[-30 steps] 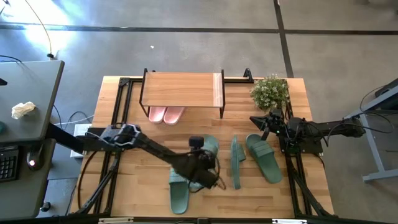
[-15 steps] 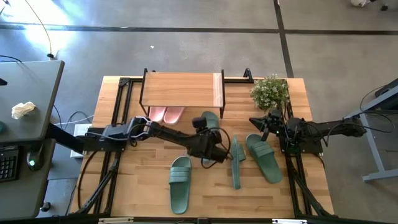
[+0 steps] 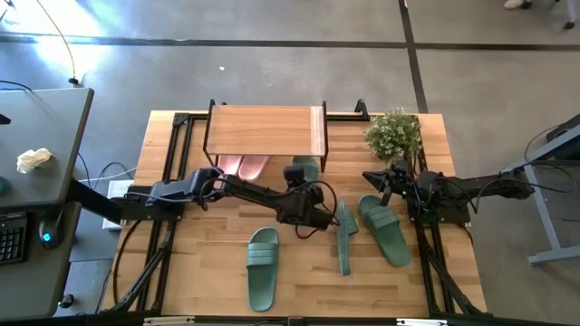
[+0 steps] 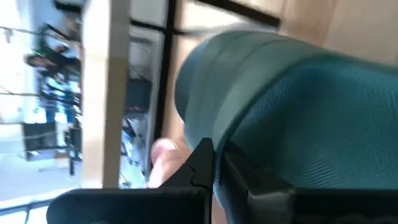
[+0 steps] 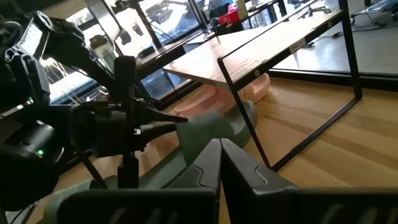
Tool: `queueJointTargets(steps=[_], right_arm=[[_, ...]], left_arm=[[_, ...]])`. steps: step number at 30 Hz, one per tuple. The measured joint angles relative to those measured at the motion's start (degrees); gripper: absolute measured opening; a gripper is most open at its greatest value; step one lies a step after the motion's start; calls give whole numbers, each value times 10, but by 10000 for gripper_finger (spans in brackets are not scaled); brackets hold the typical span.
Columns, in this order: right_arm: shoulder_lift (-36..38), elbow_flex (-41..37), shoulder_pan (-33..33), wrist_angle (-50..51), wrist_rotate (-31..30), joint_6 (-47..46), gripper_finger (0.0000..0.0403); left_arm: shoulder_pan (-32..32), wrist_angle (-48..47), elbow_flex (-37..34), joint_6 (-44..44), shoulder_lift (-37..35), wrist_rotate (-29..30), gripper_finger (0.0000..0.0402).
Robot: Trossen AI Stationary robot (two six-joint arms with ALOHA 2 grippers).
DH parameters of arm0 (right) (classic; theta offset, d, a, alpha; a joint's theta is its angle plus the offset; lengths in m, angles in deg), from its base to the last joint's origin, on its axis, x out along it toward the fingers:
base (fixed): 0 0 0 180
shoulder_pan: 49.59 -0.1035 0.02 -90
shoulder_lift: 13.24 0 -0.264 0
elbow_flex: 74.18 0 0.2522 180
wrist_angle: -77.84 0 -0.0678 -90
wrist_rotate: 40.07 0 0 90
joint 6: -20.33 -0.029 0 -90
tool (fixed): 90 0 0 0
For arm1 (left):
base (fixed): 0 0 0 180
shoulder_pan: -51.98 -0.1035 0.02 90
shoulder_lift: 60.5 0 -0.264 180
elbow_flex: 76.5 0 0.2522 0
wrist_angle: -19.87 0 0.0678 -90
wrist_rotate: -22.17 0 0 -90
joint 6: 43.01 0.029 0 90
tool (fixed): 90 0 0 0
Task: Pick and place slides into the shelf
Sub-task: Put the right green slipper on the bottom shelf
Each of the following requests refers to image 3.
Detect black keyboard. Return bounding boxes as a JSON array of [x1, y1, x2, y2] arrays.
[[0, 212, 28, 266]]

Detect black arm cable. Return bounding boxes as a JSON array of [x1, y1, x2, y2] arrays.
[[198, 166, 342, 240], [470, 160, 577, 215]]

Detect black cable loop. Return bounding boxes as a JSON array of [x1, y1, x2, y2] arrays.
[[111, 219, 142, 305]]

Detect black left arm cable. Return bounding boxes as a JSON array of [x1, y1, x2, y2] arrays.
[[198, 166, 342, 240]]

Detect crumpled white paper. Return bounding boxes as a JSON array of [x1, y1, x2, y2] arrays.
[[16, 147, 53, 175]]

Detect yellow hanging cable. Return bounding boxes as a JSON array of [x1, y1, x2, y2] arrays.
[[34, 0, 81, 87]]

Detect green rubber slide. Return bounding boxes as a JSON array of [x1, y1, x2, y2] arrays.
[[335, 198, 360, 277], [357, 194, 414, 269], [246, 226, 280, 313], [292, 156, 320, 182]]

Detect silver metal bracket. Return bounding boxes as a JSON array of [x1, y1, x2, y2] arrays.
[[143, 316, 197, 326], [396, 318, 450, 326]]

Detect grey desk with metal legs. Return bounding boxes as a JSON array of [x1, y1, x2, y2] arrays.
[[500, 112, 580, 266]]

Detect white cable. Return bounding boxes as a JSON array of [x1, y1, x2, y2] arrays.
[[79, 167, 138, 185]]

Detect black floor cable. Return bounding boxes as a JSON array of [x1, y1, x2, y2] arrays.
[[0, 79, 34, 92]]

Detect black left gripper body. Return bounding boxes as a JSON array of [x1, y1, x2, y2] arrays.
[[276, 183, 337, 230]]

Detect chair leg with black foot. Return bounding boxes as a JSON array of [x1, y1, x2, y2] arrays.
[[563, 0, 578, 31]]

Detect black computer mouse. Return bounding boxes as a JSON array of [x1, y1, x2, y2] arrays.
[[38, 209, 65, 250]]

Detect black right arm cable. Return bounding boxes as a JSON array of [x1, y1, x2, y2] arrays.
[[470, 160, 577, 215]]

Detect black aluminium rig frame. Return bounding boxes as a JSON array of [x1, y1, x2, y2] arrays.
[[101, 98, 490, 326]]

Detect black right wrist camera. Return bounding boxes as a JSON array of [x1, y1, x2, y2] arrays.
[[390, 158, 410, 177]]

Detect wooden shelf with black frame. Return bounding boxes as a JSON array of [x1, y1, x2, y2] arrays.
[[202, 99, 330, 174]]

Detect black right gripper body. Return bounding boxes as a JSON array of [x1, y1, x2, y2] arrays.
[[382, 174, 422, 206]]

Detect potted green plant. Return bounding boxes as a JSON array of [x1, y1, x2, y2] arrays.
[[363, 107, 423, 163]]

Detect white power strip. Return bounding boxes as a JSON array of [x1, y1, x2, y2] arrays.
[[102, 179, 135, 231]]

